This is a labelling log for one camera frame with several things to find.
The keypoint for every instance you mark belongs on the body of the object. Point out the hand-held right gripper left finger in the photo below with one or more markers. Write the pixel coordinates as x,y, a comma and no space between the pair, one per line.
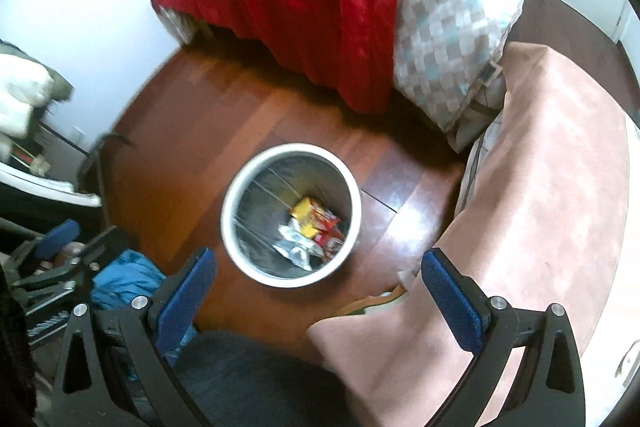
185,302

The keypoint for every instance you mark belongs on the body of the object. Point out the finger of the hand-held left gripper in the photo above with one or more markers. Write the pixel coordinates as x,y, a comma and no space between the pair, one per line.
100,247
57,237

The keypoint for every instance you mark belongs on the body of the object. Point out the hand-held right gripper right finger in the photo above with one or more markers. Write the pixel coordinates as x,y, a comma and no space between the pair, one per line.
450,297

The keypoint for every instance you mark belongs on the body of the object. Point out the round white trash bin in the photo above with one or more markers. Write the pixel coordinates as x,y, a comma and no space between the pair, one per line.
250,217

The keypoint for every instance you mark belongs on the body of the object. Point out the white chocolate stick packet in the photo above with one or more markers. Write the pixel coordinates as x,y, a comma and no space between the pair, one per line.
295,249

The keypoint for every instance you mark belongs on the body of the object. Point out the person's left forearm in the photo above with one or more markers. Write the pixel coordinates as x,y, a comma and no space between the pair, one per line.
12,357

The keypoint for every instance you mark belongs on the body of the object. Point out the blue cloth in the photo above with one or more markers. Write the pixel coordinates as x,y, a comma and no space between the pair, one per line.
125,277

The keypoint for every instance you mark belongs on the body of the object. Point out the pink table cloth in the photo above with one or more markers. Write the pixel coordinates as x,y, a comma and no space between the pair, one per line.
525,217

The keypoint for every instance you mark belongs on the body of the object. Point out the wooden bed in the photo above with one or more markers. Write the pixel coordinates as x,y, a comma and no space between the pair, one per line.
185,24

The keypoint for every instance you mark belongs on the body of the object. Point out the checkered bed sheet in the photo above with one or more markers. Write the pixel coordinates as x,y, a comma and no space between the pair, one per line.
450,32

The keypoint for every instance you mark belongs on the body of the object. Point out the red blanket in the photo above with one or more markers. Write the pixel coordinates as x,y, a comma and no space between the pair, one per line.
310,7

